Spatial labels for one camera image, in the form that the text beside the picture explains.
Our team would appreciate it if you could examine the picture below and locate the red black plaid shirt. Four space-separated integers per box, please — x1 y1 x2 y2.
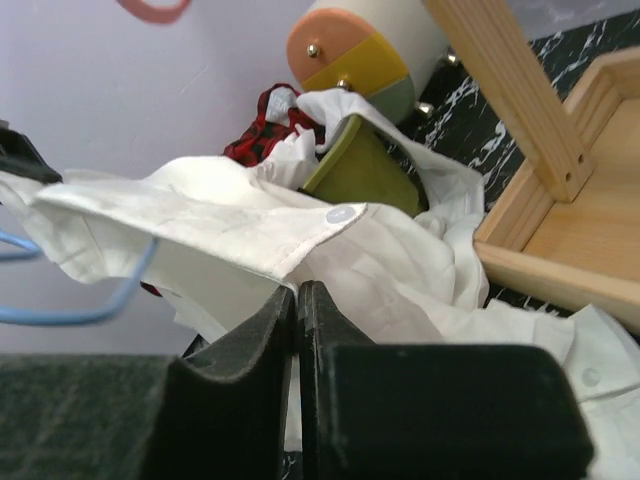
139 83 329 297

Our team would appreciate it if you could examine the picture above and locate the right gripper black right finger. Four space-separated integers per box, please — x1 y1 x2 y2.
297 281 594 479

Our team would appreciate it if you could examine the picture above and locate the pink hangers bundle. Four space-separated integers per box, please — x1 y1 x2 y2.
117 0 192 25

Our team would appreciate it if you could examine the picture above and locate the blue wire hanger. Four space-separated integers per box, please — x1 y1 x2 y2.
1 231 159 328

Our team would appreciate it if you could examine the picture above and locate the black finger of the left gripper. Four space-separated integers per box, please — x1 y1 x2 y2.
0 120 63 183

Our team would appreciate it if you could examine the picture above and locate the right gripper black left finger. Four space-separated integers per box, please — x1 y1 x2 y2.
1 288 295 479

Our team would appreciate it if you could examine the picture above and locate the wooden clothes rack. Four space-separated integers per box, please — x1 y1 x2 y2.
428 1 639 330

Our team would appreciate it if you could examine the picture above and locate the olive green garment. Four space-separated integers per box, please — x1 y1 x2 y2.
299 115 428 217

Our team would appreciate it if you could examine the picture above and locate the white shirt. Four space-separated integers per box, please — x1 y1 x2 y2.
1 90 639 479

